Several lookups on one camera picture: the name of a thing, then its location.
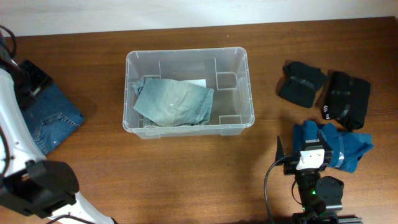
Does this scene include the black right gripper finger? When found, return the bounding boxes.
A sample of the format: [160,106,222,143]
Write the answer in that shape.
[317,129,333,153]
[275,136,285,162]

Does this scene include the blue garment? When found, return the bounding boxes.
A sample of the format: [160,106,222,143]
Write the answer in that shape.
[293,120,374,173]

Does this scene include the dark blue jeans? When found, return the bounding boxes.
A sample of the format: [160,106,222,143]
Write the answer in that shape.
[22,84,85,155]

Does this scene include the black garment with white print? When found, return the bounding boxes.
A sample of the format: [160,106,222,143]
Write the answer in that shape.
[322,71,371,130]

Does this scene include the small black garment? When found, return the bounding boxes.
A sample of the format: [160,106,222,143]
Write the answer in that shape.
[279,61,328,108]

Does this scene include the light blue jeans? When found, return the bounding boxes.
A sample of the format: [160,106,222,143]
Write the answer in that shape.
[132,78,214,128]

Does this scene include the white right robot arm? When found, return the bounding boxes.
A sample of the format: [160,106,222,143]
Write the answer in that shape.
[274,133,363,224]

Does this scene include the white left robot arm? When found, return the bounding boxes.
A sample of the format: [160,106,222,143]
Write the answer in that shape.
[1,60,115,223]

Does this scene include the clear plastic storage bin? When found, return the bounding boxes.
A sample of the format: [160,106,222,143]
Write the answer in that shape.
[123,47,255,139]

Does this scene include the white label in bin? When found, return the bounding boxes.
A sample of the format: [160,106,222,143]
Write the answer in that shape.
[184,79,206,88]

